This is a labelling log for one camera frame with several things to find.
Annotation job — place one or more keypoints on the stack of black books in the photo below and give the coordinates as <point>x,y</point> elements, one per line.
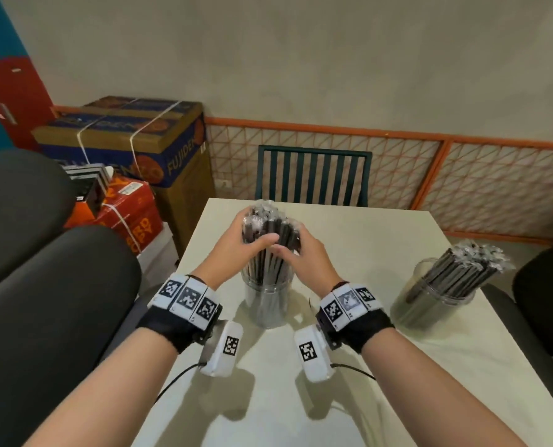
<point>88,181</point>

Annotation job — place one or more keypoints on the dark green slatted chair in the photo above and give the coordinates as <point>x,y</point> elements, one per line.
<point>313,174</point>

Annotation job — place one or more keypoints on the person's left thumb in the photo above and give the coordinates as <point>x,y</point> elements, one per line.
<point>263,241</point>

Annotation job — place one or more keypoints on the black office chair with armrest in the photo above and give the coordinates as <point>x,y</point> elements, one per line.
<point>546,302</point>

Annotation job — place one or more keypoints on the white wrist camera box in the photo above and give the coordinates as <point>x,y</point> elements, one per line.
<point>223,351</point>
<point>312,353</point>

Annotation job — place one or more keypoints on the black padded chair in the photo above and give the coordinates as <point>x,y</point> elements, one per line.
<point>48,330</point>
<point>20,209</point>

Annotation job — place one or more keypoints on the person's left forearm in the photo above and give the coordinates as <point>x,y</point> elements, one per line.
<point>113,391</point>

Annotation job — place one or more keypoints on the white wall socket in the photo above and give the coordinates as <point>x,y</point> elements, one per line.
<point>225,183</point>

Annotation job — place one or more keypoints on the clear plastic cup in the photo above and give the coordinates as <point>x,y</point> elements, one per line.
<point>425,304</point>
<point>267,297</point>

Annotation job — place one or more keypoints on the white marker wristband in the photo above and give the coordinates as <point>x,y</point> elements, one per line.
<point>185,297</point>
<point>346,304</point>

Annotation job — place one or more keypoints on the bundle of black straws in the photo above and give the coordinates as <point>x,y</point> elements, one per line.
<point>462,267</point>
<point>269,223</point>

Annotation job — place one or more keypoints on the blue and brown cardboard box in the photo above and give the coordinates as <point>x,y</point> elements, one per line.
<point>132,134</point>

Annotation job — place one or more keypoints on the person's right forearm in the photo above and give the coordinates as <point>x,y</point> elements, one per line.
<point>430,391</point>

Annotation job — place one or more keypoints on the black wrist wrap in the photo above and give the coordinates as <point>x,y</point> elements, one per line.
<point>169,328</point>
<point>367,328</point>

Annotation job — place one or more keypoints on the person's right thumb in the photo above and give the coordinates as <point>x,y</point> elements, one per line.
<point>284,252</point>

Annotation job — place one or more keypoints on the plain brown cardboard box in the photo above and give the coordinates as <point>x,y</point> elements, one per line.
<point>188,204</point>

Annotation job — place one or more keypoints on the red door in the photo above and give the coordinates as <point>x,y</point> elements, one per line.
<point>13,102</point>

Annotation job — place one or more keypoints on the person's right hand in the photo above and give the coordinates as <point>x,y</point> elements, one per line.
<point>311,265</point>

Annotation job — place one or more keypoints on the person's left hand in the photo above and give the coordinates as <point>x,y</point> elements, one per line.
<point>227,256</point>

